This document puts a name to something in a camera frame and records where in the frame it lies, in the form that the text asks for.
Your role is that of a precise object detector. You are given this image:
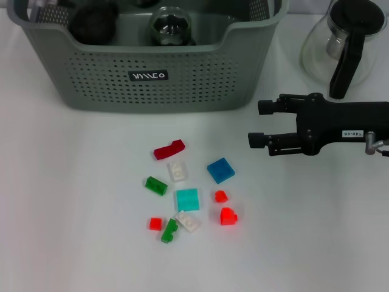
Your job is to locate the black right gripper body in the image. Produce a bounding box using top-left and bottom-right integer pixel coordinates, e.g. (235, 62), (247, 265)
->
(296, 92), (389, 156)

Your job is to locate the grey perforated storage bin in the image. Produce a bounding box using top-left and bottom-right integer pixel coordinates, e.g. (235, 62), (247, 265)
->
(6, 0), (288, 115)

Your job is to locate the dark clay teapot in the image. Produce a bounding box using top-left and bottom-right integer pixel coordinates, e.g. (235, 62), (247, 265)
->
(71, 2), (120, 43)

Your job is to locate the blue four-stud brick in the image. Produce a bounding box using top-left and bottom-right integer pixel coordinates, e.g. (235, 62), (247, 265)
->
(206, 157), (236, 185)

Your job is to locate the large orange-red brick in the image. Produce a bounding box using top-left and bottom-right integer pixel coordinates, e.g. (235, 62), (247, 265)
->
(219, 207), (238, 226)

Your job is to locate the white two-stud brick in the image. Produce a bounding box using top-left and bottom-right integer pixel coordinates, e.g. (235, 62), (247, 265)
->
(166, 161), (188, 183)
(174, 210), (202, 234)

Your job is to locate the cyan four-stud brick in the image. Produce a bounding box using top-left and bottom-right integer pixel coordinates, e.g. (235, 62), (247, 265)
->
(175, 187), (201, 213)

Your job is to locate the dark red curved brick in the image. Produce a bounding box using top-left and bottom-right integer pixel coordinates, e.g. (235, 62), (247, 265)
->
(153, 139), (185, 161)

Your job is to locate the green two-stud brick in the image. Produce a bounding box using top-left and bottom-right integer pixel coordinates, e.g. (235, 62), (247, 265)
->
(145, 176), (168, 197)

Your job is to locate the green notched brick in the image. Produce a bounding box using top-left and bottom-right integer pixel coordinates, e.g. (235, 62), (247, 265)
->
(160, 218), (179, 244)

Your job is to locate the right wrist cable silver plug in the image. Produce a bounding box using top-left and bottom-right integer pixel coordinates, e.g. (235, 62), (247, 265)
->
(364, 130), (389, 158)

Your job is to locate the glass carafe with black handle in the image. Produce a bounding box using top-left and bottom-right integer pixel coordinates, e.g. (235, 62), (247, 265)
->
(300, 0), (388, 100)

